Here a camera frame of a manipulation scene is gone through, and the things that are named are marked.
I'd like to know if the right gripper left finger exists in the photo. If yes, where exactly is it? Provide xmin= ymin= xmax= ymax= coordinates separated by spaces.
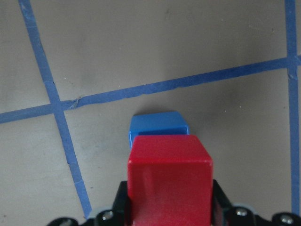
xmin=48 ymin=181 xmax=129 ymax=226

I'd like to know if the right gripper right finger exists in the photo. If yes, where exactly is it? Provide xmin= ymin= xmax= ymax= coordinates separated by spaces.
xmin=211 ymin=179 xmax=301 ymax=226

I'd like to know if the red block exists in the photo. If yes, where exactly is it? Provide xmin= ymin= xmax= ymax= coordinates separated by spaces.
xmin=127 ymin=135 xmax=213 ymax=226

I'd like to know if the blue block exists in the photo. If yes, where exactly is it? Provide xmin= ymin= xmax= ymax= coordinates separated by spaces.
xmin=128 ymin=111 xmax=190 ymax=148

